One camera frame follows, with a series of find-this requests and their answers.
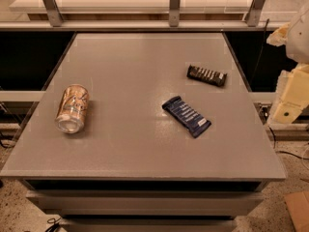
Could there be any orange soda can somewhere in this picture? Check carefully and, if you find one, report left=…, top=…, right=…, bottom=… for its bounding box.
left=55, top=84, right=90, bottom=134

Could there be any blue snack bar wrapper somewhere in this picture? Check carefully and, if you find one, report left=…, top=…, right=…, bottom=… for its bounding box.
left=162, top=96, right=211, bottom=138

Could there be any black cable right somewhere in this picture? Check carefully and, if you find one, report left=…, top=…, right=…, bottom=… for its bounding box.
left=250, top=17, right=309, bottom=161

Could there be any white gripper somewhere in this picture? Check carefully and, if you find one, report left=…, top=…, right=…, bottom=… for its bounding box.
left=267, top=2, right=309, bottom=124

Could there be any dark brown snack bar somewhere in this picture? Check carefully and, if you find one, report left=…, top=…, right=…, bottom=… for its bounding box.
left=186, top=65, right=227, bottom=87

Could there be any cardboard box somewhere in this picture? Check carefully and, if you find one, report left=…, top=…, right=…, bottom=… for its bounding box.
left=284, top=191, right=309, bottom=232

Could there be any grey table cabinet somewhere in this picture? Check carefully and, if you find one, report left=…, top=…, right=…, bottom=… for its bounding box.
left=2, top=33, right=286, bottom=232

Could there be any black cable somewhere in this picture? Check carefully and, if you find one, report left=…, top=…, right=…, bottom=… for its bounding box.
left=250, top=17, right=309, bottom=161
left=43, top=217, right=62, bottom=232

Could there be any black cable bottom left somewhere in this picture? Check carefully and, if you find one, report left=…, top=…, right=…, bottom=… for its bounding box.
left=43, top=217, right=62, bottom=232

